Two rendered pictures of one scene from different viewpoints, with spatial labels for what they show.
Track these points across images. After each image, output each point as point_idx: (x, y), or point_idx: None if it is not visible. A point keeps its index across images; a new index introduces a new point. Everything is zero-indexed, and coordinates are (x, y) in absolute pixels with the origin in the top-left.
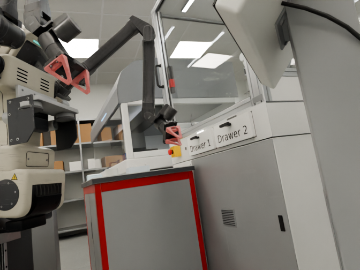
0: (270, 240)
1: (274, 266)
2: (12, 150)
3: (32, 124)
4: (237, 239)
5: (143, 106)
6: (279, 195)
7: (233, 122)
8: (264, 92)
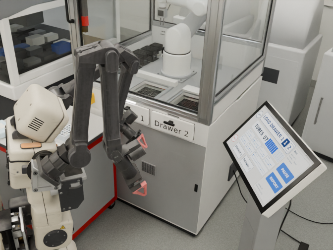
0: (183, 191)
1: (182, 203)
2: (59, 212)
3: (83, 196)
4: (153, 182)
5: None
6: (199, 175)
7: (176, 123)
8: (210, 120)
